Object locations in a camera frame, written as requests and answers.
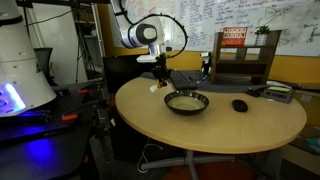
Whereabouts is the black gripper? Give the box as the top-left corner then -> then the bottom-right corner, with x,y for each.
151,55 -> 171,82

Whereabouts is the white glue stick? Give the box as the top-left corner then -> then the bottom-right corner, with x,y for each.
149,82 -> 167,92

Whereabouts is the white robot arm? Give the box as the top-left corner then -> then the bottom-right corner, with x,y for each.
110,0 -> 170,82

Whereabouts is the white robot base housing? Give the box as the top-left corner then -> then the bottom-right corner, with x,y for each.
0,0 -> 56,117

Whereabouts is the dark rimmed ceramic bowl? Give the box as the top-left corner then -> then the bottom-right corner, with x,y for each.
164,91 -> 210,116

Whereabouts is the black computer keyboard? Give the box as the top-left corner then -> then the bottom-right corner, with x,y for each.
170,70 -> 203,90

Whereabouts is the black computer monitor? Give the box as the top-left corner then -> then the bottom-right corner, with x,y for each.
103,55 -> 153,94

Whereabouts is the black tripod stand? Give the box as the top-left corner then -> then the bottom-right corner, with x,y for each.
72,6 -> 102,81

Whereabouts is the red sign card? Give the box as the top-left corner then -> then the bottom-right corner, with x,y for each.
222,27 -> 247,46

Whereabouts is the black computer mouse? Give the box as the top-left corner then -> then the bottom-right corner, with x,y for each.
232,99 -> 248,112

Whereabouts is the dark wooden desk shelf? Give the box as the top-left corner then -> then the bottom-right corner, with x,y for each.
210,30 -> 281,85

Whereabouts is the small potted plant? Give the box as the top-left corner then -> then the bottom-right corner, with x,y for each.
255,25 -> 270,46

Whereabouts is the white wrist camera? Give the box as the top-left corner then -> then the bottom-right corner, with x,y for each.
137,55 -> 157,63

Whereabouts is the wall whiteboard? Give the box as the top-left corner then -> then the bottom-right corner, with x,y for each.
124,0 -> 320,57

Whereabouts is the white cable loop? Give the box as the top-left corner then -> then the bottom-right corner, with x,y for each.
136,143 -> 164,174

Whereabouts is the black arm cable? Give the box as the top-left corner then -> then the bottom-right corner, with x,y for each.
117,0 -> 189,60

